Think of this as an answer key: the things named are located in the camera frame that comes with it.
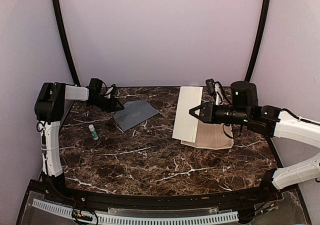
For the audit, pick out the black left frame post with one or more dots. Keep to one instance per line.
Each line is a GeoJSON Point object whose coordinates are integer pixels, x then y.
{"type": "Point", "coordinates": [64, 41]}

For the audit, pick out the beige letter sheet on table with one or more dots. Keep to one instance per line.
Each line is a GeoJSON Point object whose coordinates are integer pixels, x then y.
{"type": "Point", "coordinates": [210, 137]}

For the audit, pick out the grey paper envelope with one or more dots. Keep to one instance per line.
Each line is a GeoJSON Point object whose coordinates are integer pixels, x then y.
{"type": "Point", "coordinates": [134, 113]}

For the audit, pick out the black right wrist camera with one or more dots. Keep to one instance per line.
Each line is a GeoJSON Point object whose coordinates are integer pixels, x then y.
{"type": "Point", "coordinates": [210, 84]}

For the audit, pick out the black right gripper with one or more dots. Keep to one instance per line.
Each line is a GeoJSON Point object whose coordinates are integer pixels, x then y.
{"type": "Point", "coordinates": [209, 114]}

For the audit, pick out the black frame post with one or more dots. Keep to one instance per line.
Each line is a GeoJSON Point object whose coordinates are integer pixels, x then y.
{"type": "Point", "coordinates": [258, 40]}
{"type": "Point", "coordinates": [64, 41]}

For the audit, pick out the green white glue stick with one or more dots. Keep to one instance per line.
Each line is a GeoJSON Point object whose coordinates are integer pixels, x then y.
{"type": "Point", "coordinates": [93, 132]}

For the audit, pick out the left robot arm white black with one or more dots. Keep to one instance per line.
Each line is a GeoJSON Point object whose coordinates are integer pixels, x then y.
{"type": "Point", "coordinates": [50, 108]}

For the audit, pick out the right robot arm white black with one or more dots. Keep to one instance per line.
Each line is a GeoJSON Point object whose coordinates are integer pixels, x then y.
{"type": "Point", "coordinates": [269, 121]}

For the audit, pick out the black right frame post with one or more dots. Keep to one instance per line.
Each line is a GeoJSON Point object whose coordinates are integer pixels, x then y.
{"type": "Point", "coordinates": [258, 40]}

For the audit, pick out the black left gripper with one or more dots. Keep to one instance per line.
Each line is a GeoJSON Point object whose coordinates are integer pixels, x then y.
{"type": "Point", "coordinates": [112, 106]}

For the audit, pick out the beige lined letter paper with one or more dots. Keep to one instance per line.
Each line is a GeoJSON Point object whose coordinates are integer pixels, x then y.
{"type": "Point", "coordinates": [185, 125]}

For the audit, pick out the white slotted cable duct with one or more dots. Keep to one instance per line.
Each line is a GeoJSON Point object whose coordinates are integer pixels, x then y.
{"type": "Point", "coordinates": [141, 217]}

